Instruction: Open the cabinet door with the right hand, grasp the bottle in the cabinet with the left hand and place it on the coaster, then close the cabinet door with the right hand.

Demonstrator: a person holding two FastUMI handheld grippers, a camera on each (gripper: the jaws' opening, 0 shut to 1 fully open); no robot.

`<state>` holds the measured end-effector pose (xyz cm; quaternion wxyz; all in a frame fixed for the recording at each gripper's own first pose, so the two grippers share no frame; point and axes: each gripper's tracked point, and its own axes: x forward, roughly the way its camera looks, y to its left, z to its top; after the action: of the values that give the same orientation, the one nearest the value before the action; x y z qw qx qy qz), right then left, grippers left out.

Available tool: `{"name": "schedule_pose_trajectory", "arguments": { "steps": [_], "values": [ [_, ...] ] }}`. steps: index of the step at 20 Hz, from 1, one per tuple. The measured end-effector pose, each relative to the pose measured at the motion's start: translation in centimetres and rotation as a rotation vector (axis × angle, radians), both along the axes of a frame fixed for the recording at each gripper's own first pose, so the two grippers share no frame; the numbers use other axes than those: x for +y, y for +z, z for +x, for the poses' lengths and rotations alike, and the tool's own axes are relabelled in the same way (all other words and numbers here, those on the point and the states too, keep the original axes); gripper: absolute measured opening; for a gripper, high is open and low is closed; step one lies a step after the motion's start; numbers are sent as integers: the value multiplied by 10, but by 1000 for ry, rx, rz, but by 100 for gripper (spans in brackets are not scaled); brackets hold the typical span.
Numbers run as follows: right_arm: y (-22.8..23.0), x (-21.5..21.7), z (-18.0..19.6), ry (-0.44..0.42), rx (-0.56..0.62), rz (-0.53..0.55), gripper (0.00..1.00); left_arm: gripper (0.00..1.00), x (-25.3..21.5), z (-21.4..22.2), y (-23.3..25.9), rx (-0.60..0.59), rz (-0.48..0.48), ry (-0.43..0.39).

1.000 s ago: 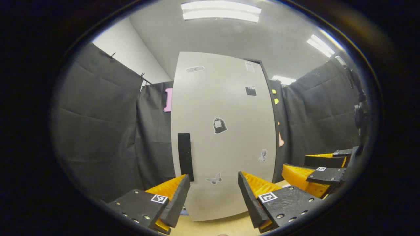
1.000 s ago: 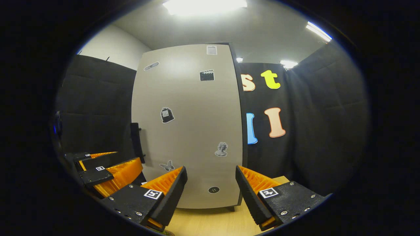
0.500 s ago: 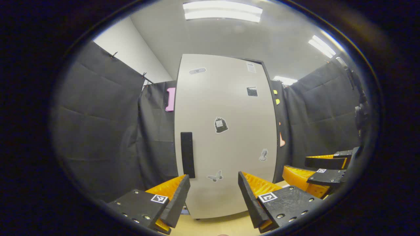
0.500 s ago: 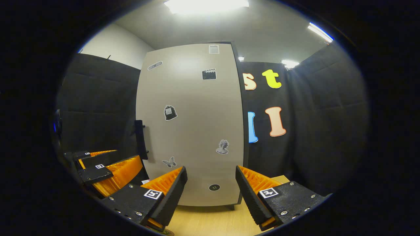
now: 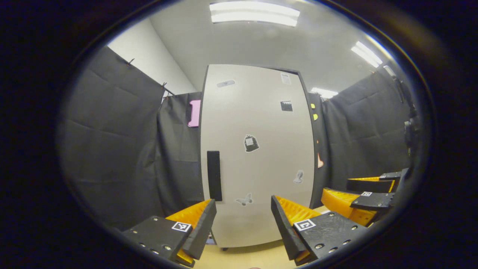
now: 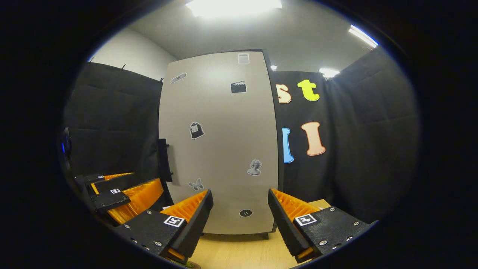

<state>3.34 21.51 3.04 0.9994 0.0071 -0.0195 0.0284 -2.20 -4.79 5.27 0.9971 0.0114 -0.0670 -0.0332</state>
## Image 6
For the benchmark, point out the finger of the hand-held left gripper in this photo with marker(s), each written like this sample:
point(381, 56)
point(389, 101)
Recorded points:
point(119, 185)
point(110, 200)

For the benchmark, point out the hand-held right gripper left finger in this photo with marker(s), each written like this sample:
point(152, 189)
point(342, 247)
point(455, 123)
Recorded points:
point(196, 224)

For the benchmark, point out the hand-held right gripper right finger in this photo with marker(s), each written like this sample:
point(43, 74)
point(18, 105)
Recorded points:
point(283, 224)

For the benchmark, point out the dark grey cabinet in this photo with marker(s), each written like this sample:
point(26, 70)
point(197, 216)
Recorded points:
point(280, 149)

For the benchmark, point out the grey cabinet door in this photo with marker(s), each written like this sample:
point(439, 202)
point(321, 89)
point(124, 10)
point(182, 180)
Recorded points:
point(224, 130)

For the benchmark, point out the black backdrop cloth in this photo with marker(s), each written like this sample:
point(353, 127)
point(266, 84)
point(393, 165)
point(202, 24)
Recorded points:
point(366, 149)

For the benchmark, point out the long ceiling light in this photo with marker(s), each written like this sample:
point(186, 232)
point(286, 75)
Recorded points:
point(363, 35)

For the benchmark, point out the large ceiling light panel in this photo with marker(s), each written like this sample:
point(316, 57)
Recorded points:
point(233, 6)

